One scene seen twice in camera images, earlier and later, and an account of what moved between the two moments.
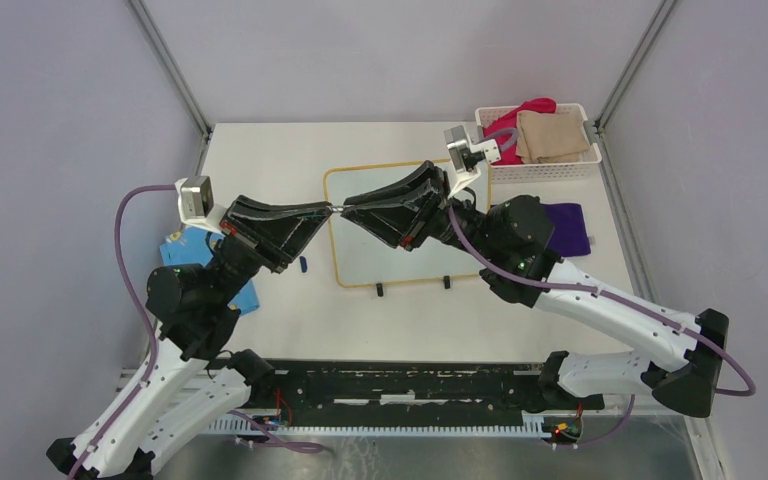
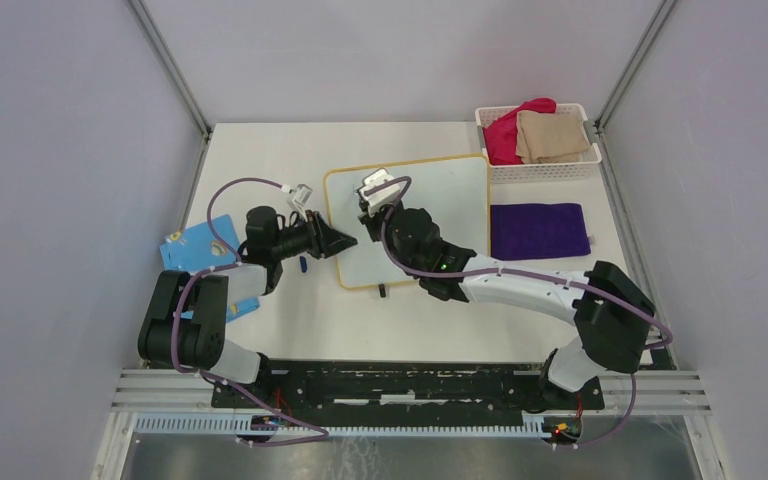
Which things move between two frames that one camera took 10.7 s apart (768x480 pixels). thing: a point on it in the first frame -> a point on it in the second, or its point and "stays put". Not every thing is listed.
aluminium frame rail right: (594, 129) stays put
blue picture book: (192, 245) stays put
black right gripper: (406, 210) -> (371, 221)
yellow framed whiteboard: (364, 256) stays put
